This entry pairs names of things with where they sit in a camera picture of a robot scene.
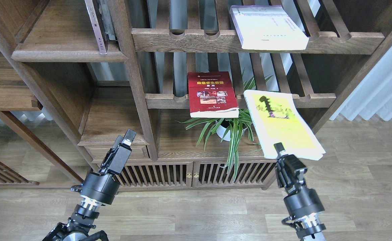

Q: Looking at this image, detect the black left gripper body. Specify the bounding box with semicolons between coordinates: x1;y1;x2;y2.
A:
71;143;132;205

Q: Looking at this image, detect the white pleated curtain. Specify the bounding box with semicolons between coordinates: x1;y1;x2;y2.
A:
330;47;392;121

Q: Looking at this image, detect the red paperback book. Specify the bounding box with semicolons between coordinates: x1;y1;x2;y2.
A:
187;71;239;118

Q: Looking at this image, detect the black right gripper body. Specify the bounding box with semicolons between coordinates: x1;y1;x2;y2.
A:
276;154;325;221

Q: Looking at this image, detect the thin upright pink book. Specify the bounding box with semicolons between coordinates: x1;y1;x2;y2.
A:
85;0;109;54

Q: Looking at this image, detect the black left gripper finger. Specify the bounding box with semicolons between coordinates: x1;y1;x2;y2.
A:
122;129;136;146

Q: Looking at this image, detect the dark wooden bookshelf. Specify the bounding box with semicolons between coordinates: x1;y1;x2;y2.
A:
0;0;392;190

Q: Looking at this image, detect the green spider plant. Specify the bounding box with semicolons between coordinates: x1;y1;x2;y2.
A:
179;75;273;183

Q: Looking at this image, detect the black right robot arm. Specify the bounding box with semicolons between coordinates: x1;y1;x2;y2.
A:
274;143;326;241

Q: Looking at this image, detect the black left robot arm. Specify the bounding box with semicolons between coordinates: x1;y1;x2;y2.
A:
44;129;136;241

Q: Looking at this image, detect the grey upright book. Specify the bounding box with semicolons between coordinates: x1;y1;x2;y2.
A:
98;0;116;41

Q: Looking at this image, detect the white purple paperback book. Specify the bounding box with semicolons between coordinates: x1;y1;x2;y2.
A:
230;5;309;51

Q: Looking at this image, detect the yellow green paperback book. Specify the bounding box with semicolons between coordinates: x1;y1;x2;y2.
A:
243;90;325;160

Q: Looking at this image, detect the white plant pot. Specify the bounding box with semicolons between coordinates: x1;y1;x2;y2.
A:
216;119;233;141

